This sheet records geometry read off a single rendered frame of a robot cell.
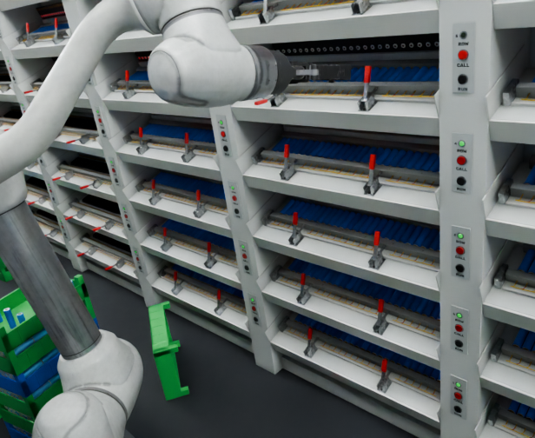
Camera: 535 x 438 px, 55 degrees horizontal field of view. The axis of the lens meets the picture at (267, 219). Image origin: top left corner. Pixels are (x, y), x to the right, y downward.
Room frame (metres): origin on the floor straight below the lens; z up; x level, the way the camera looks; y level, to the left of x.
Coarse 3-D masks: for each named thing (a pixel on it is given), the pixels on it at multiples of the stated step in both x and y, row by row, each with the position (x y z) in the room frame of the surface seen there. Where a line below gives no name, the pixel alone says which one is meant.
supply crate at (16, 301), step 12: (84, 288) 1.44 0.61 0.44; (0, 300) 1.41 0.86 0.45; (12, 300) 1.44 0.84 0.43; (24, 300) 1.47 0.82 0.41; (0, 312) 1.40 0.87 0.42; (12, 312) 1.41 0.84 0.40; (24, 312) 1.40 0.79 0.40; (0, 324) 1.35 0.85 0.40; (24, 324) 1.25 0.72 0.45; (36, 324) 1.28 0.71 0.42; (0, 336) 1.19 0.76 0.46; (12, 336) 1.22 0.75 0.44; (24, 336) 1.24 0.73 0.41; (0, 348) 1.21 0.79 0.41; (12, 348) 1.21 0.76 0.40
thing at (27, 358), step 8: (88, 304) 1.43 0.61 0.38; (48, 336) 1.30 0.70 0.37; (32, 344) 1.26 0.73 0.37; (40, 344) 1.27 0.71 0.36; (48, 344) 1.29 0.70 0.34; (24, 352) 1.23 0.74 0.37; (32, 352) 1.25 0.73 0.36; (40, 352) 1.26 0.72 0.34; (48, 352) 1.28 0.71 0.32; (0, 360) 1.22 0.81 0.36; (8, 360) 1.20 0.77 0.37; (16, 360) 1.20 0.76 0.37; (24, 360) 1.22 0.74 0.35; (32, 360) 1.24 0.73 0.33; (0, 368) 1.23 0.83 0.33; (8, 368) 1.21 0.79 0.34; (16, 368) 1.20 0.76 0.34; (24, 368) 1.21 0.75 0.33
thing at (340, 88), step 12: (288, 84) 1.34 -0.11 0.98; (300, 84) 1.31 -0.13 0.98; (312, 84) 1.28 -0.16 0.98; (324, 84) 1.26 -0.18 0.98; (336, 84) 1.23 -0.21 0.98; (348, 84) 1.21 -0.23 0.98; (360, 84) 1.18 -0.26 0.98; (372, 84) 1.16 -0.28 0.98; (384, 84) 1.14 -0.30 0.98; (396, 84) 1.12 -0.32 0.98; (408, 84) 1.10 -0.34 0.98; (420, 84) 1.08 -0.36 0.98; (432, 84) 1.06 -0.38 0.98; (408, 96) 1.08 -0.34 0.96; (420, 96) 1.06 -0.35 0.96; (432, 96) 1.04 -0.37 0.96
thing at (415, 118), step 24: (360, 96) 1.18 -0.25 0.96; (384, 96) 1.14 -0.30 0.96; (240, 120) 1.41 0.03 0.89; (264, 120) 1.34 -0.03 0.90; (288, 120) 1.28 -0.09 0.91; (312, 120) 1.22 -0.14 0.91; (336, 120) 1.16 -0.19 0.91; (360, 120) 1.11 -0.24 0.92; (384, 120) 1.07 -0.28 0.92; (408, 120) 1.03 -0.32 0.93; (432, 120) 0.99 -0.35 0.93
